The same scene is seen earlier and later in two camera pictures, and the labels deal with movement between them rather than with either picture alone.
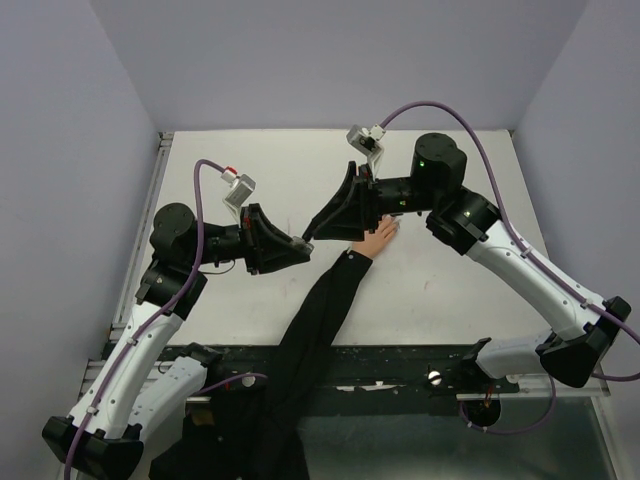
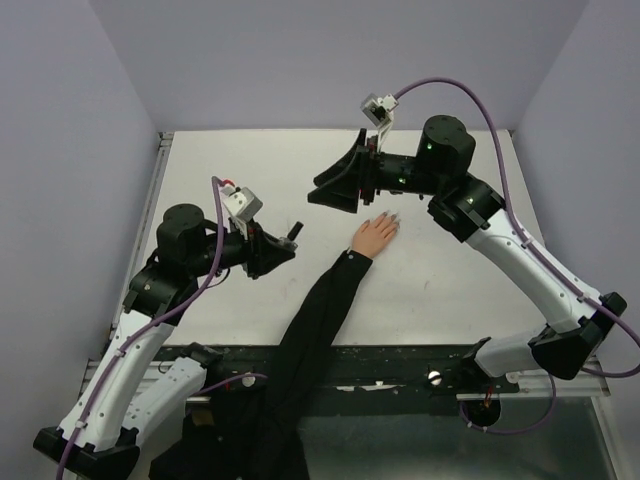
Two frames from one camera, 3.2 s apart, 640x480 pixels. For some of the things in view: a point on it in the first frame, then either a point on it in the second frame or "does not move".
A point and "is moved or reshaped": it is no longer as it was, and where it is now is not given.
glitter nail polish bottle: (301, 243) is moved or reshaped
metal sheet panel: (570, 444) does not move
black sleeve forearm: (262, 433) does not move
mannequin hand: (375, 243) does not move
